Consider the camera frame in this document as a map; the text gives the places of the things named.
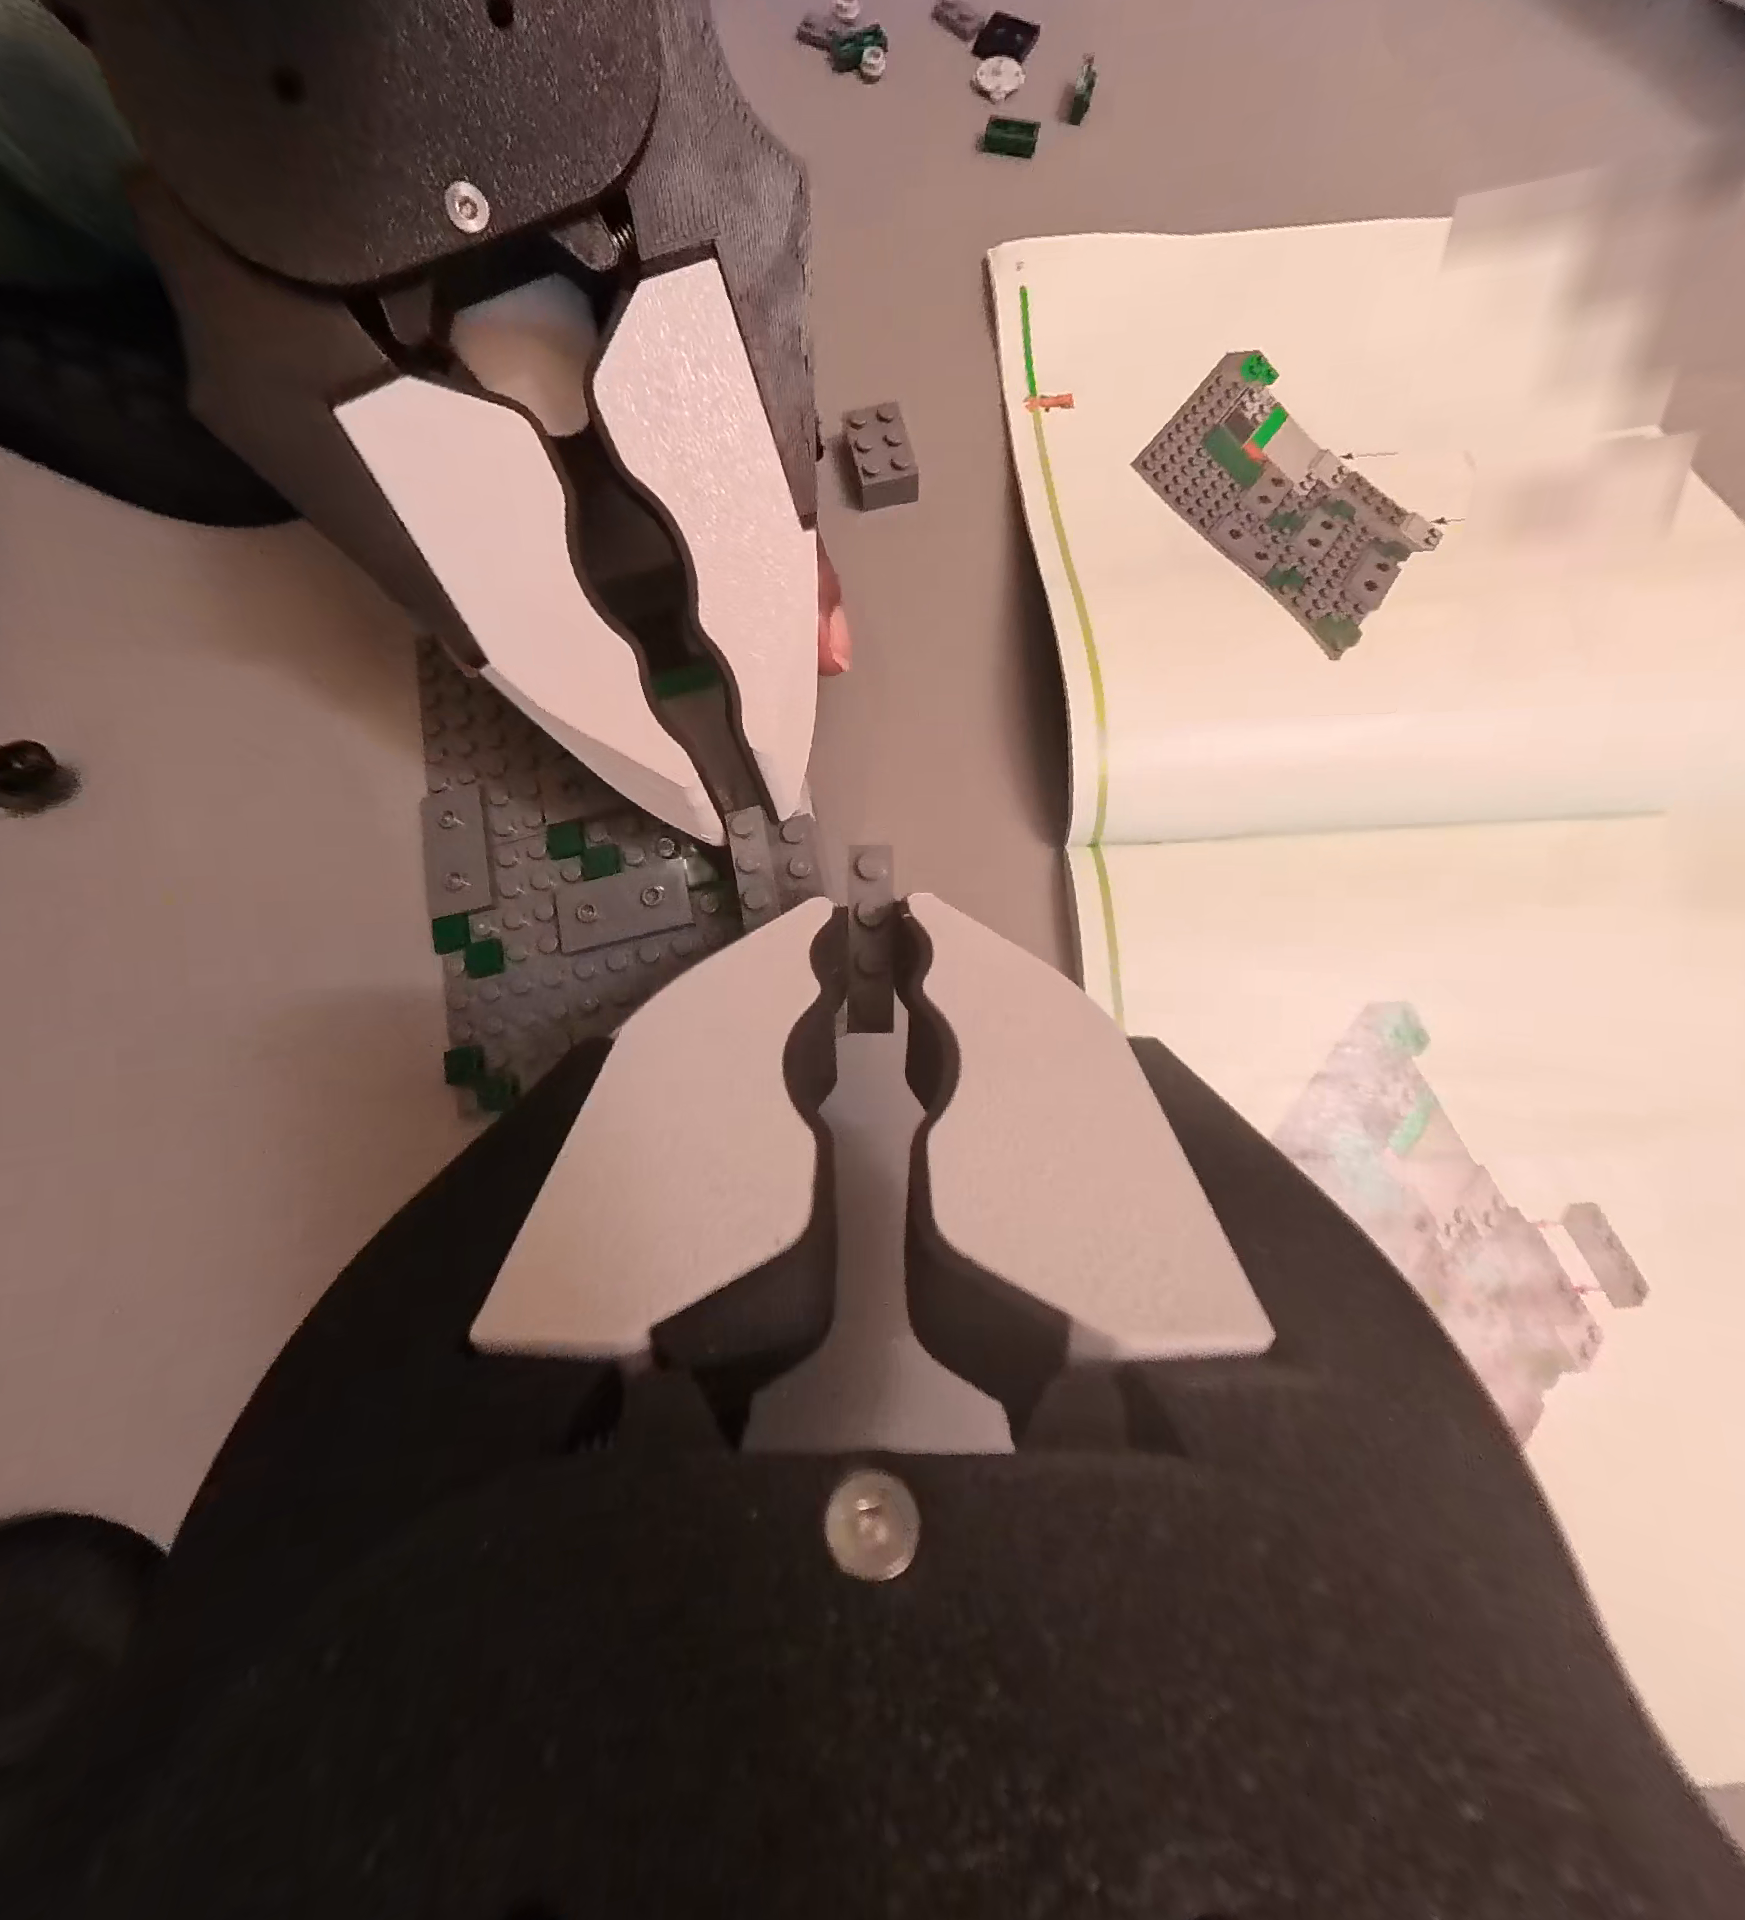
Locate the instruction booklet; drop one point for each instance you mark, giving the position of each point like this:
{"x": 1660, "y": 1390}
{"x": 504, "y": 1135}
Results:
{"x": 1261, "y": 720}

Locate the person's left hand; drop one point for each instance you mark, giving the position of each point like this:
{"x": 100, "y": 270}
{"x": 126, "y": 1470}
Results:
{"x": 834, "y": 615}

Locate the dark green long plate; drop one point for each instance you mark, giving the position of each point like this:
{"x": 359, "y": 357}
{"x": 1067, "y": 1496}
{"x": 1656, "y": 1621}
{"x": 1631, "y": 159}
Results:
{"x": 1010, "y": 138}

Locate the blue grey brick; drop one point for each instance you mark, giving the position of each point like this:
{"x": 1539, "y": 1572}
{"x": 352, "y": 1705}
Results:
{"x": 878, "y": 458}

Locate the dark printed tile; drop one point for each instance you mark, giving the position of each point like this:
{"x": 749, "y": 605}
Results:
{"x": 1015, "y": 30}

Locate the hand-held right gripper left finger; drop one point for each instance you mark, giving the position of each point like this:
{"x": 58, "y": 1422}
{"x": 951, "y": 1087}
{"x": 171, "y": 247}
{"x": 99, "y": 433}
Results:
{"x": 663, "y": 1185}

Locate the small dark brick piece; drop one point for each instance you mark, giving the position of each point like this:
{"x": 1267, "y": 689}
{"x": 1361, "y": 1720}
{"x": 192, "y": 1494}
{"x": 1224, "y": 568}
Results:
{"x": 849, "y": 39}

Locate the small dark green piece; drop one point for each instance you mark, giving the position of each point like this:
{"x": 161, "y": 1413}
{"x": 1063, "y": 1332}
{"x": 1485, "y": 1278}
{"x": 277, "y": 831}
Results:
{"x": 1081, "y": 91}

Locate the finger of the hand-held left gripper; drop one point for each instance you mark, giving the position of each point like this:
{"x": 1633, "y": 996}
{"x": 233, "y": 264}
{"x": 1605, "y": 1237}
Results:
{"x": 714, "y": 480}
{"x": 466, "y": 555}

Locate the person's left forearm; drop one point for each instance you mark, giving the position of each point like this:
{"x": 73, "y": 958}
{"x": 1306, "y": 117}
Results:
{"x": 3, "y": 134}

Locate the grey brick baseplate build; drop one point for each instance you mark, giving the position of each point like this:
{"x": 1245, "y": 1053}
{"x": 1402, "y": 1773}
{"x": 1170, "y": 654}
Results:
{"x": 573, "y": 900}

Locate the white round piece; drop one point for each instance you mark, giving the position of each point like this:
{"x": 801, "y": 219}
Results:
{"x": 995, "y": 78}

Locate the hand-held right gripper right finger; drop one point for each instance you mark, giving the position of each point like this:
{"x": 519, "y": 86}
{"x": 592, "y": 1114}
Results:
{"x": 1097, "y": 1185}

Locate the dark grey small brick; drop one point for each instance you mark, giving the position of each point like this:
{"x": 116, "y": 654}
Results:
{"x": 872, "y": 930}

